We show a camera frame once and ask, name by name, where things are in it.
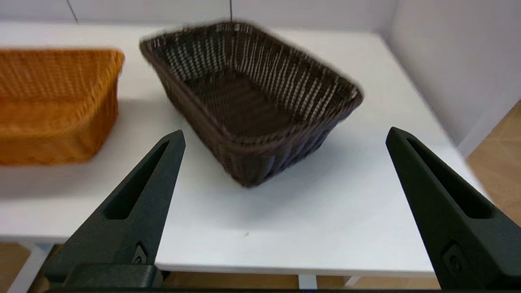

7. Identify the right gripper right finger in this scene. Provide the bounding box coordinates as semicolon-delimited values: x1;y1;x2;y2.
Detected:
385;127;521;290

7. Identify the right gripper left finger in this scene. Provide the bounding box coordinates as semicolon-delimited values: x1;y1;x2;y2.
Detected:
43;130;186;285

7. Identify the orange wicker basket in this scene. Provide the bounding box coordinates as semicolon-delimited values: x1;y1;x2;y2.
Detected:
0;48;125;166

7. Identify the dark brown wicker basket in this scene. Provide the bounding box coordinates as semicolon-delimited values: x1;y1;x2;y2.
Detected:
139;21;364;188

